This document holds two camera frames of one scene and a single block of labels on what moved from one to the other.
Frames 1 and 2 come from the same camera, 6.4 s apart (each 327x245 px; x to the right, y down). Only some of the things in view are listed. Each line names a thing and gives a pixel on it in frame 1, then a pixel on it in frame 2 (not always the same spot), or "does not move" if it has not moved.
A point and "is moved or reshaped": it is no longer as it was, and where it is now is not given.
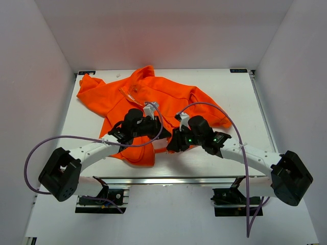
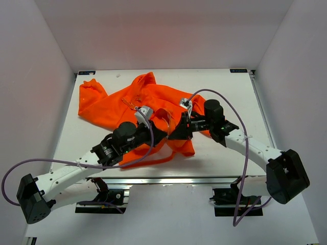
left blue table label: [83, 72] does not move
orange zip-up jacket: [173, 103] is moved or reshaped
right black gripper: [177, 144] to [183, 131]
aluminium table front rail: [171, 182] does not move
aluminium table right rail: [252, 75] does not move
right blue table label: [238, 71] does not move
